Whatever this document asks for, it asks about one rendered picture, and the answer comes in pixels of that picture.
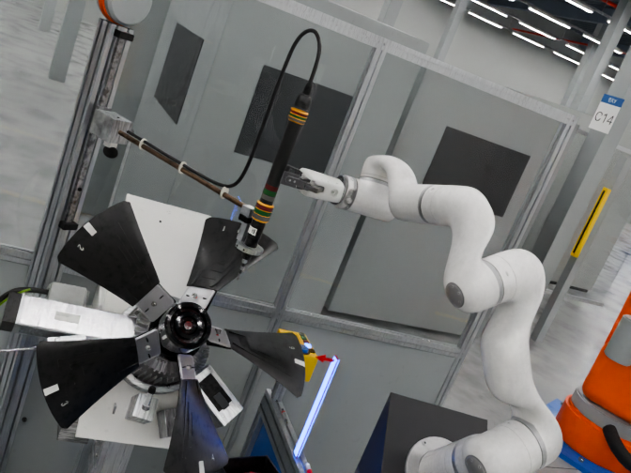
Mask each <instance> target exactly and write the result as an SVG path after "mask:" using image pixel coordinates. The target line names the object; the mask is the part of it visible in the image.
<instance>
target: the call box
mask: <svg viewBox="0 0 631 473"><path fill-rule="evenodd" d="M277 332H293V333H294V334H295V335H297V337H298V339H299V342H300V344H303V345H305V343H304V342H303V341H302V339H301V337H300V335H299V333H298V332H294V331H289V330H285V329H280V328H278V330H277ZM303 355H304V361H305V382H309V381H310V378H311V376H312V373H313V371H314V369H315V366H316V363H317V361H318V359H317V358H316V357H317V355H316V353H310V351H308V353H303Z"/></svg>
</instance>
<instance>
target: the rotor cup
mask: <svg viewBox="0 0 631 473"><path fill-rule="evenodd" d="M171 307H172V308H171ZM171 307H170V308H171V309H170V308H169V309H170V310H169V309H168V310H167V311H165V312H164V313H163V314H162V315H161V316H160V317H159V318H158V319H156V320H155V321H154V322H153V323H152V322H151V321H150V322H149V324H148V327H147V331H149V330H151V329H153V328H158V332H159V338H160V347H161V353H160V354H159V355H158V356H157V357H158V358H160V359H162V360H165V361H168V362H177V356H176V354H182V355H192V356H194V355H195V354H196V353H197V352H198V350H199V349H200V347H201V346H202V345H203V344H204V343H205V342H206V341H207V340H208V338H209V335H210V332H211V320H210V317H209V315H208V312H207V311H206V310H205V309H204V308H203V307H202V306H200V305H198V304H196V303H193V302H180V303H178V304H176V305H174V306H171ZM187 321H190V322H192V328H191V329H185V328H184V324H185V322H187ZM164 335H166V337H167V338H165V339H164V340H163V339H162V337H163V336H164ZM190 350H192V351H191V352H188V351H190ZM187 352H188V353H187Z"/></svg>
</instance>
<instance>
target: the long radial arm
mask: <svg viewBox="0 0 631 473"><path fill-rule="evenodd" d="M137 319H139V318H138V317H134V316H129V315H125V314H120V313H111V312H106V311H102V310H97V309H92V308H87V307H83V306H78V305H73V304H68V303H64V302H59V301H54V300H49V299H45V298H36V297H31V296H27V295H23V296H22V300H21V304H20V308H19V311H18V314H17V318H16V322H15V325H14V327H13V330H12V332H15V333H20V334H25V335H30V336H36V337H41V338H46V339H47V338H51V337H61V336H72V335H84V334H85V337H86V338H87V339H93V338H98V339H105V338H115V337H122V338H126V337H133V336H132V335H134V331H133V330H134V329H135V324H137Z"/></svg>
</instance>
